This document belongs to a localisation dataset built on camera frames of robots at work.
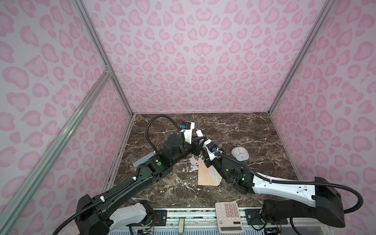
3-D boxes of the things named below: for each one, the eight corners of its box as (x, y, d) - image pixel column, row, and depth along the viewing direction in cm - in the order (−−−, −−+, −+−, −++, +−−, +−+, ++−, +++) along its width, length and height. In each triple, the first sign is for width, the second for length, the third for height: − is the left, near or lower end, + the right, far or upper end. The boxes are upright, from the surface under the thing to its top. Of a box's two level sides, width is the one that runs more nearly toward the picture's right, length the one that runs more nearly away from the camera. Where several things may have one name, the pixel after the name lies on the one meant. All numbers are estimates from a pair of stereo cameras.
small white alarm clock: (233, 161, 95) (234, 159, 93) (230, 148, 101) (231, 146, 99) (249, 161, 95) (250, 159, 93) (245, 148, 101) (246, 146, 99)
